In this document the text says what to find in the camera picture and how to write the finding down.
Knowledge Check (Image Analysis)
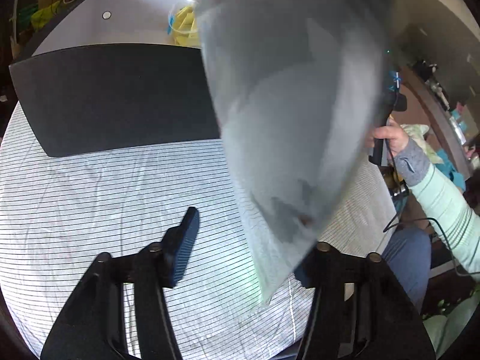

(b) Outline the green white printed plastic bag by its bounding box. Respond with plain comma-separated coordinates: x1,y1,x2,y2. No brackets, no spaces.
197,0,391,301

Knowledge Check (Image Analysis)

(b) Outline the clear plastic tub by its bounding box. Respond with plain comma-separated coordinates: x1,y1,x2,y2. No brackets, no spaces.
167,0,200,48

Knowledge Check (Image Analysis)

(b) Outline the black open storage box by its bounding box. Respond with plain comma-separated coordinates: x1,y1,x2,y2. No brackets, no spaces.
10,0,219,158

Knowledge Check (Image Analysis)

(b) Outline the yellow descaler packet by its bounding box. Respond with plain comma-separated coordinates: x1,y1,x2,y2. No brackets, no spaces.
169,6,200,48

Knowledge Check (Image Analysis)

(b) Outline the person's right forearm sleeve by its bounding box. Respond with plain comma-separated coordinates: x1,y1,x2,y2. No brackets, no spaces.
394,139,480,281

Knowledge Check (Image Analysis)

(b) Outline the person's right hand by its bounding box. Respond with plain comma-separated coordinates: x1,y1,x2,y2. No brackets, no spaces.
365,116,409,157

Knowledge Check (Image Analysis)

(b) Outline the white striped tablecloth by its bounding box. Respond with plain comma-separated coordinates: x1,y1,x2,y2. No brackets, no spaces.
0,101,399,359

